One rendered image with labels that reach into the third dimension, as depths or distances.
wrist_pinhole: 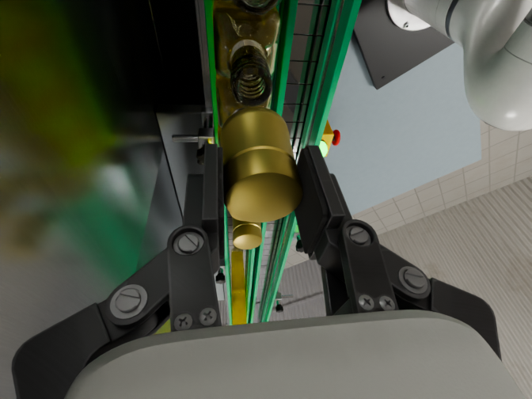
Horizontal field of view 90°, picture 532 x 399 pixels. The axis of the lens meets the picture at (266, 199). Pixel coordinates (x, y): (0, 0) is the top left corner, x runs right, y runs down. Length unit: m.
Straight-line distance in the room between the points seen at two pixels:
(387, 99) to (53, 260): 0.93
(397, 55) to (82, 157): 0.80
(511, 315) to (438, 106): 2.19
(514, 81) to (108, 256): 0.55
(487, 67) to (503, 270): 2.60
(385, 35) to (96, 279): 0.80
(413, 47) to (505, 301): 2.44
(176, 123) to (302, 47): 0.26
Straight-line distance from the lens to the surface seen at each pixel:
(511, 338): 2.95
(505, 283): 3.04
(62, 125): 0.21
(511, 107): 0.55
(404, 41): 0.88
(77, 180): 0.22
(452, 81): 1.06
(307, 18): 0.47
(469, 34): 0.61
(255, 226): 0.31
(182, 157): 0.59
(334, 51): 0.43
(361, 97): 0.94
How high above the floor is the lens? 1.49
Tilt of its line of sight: 40 degrees down
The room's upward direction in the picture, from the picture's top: 172 degrees clockwise
